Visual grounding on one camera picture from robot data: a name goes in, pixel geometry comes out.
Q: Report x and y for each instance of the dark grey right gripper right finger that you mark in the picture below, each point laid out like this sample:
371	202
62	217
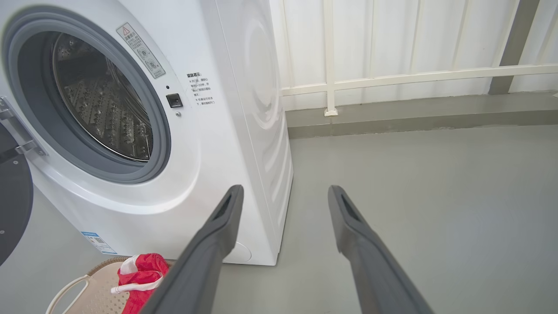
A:
375	270

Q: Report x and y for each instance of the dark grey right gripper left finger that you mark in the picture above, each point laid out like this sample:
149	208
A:
196	266

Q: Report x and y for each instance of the red and white garment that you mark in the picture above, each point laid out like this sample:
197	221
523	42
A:
148	266

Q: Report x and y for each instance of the dark round washing machine door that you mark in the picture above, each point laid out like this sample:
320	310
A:
13	196

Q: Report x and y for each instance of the cream perforated laundry basket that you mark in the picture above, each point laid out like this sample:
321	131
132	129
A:
96	296

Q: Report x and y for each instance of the white washing machine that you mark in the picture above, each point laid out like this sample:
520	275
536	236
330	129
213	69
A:
209	144

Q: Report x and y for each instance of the black door latch socket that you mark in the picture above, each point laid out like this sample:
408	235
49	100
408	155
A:
174	100

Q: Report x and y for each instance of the metal door hinge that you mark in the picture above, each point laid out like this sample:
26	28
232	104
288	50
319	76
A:
17	131

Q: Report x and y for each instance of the grey rubber door gasket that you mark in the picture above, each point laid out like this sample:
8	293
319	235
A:
30	96

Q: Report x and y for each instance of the blue energy label sticker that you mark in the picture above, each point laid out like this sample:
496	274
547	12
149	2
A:
99	243

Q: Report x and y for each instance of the steel perforated drum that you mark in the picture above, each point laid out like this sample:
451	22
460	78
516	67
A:
100	100

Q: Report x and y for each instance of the white railing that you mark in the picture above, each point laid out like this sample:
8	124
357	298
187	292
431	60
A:
392	79

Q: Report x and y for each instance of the grey warning sticker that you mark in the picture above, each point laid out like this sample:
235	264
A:
140	50

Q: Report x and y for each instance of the grey post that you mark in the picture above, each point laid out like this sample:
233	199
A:
512	48

